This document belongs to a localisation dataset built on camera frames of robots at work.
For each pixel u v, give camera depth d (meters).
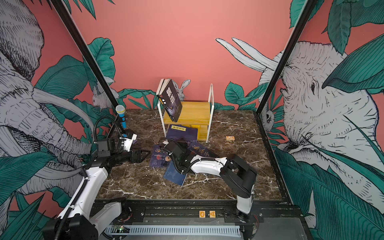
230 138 1.04
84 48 0.83
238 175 0.48
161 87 0.76
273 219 0.73
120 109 0.89
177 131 0.90
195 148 0.96
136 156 0.70
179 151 0.65
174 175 0.86
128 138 0.70
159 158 0.93
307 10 0.70
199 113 0.96
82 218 0.40
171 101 0.82
